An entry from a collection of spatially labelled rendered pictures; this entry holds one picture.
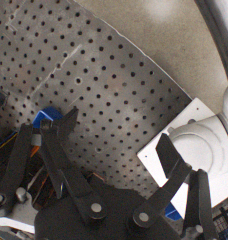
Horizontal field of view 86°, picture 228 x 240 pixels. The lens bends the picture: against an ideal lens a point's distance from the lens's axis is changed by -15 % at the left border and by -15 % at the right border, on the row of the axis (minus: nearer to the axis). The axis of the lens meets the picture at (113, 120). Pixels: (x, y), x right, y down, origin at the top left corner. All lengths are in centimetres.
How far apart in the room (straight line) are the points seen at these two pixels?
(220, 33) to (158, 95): 36
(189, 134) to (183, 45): 110
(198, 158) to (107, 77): 41
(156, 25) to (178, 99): 82
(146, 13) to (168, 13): 18
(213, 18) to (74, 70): 47
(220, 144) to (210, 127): 5
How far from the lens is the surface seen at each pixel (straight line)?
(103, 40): 56
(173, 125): 61
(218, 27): 30
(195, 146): 32
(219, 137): 37
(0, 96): 76
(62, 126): 16
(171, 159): 18
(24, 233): 62
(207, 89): 150
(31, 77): 67
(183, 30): 138
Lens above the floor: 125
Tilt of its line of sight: 67 degrees down
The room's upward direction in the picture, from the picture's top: 171 degrees counter-clockwise
